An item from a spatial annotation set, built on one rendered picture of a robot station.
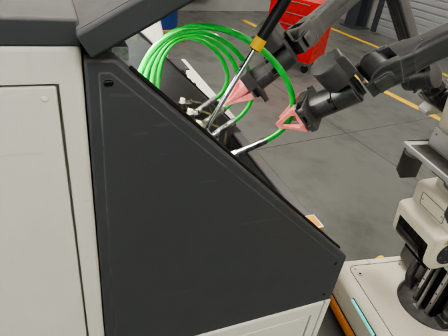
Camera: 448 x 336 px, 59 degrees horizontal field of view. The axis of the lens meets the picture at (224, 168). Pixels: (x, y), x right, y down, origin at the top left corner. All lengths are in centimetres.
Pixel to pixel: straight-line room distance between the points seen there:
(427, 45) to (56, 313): 86
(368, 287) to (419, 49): 131
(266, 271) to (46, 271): 45
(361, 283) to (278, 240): 116
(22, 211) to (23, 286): 16
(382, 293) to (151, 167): 152
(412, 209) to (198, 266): 99
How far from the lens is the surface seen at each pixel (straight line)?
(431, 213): 158
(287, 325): 114
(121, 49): 62
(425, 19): 815
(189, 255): 78
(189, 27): 87
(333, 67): 82
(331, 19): 112
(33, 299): 78
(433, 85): 146
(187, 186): 67
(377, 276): 205
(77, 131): 58
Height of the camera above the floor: 162
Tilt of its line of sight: 33 degrees down
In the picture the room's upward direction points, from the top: 8 degrees clockwise
